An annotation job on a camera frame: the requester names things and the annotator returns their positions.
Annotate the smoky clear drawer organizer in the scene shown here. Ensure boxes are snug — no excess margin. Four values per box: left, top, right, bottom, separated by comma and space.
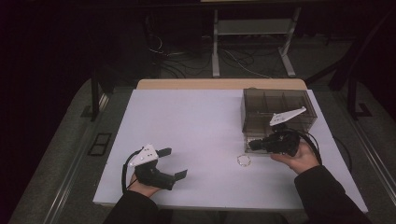
240, 88, 318, 155

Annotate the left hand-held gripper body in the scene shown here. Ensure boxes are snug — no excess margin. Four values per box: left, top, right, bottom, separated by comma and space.
129, 143, 177, 191

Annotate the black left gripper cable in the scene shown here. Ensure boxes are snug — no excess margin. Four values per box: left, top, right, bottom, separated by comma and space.
120, 148, 144, 194

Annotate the white floor cable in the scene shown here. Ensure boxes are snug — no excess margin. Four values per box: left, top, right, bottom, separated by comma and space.
221, 48, 273, 79

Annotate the person's left hand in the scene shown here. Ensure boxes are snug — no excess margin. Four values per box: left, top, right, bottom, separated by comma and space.
128, 174, 163, 199

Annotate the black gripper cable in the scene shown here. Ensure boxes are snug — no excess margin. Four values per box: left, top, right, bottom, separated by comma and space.
293, 129, 323, 166
120, 148, 144, 194

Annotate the small clear ring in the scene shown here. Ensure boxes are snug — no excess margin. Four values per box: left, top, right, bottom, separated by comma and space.
236, 154, 252, 168

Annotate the black floor socket box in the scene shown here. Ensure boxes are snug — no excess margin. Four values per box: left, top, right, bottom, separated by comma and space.
87, 132, 113, 157

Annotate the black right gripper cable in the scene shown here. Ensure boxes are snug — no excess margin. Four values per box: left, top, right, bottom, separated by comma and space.
293, 129, 323, 166

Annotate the person's right hand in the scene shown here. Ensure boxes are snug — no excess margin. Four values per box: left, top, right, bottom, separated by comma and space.
270, 140, 322, 175

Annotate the black metal stand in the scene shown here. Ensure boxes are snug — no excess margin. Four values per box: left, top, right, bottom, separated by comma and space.
304, 8, 396, 121
81, 60, 117, 123

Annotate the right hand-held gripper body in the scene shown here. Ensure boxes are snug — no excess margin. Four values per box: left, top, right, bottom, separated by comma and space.
263, 105, 308, 158

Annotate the tangle of black floor cables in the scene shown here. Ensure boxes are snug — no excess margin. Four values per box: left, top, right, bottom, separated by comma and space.
146, 32, 281, 79

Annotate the thin black cable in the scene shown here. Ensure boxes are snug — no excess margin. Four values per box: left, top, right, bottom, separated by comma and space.
333, 135, 354, 173

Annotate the white metal desk frame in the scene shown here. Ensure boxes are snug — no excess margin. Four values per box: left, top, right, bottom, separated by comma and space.
211, 7, 303, 78

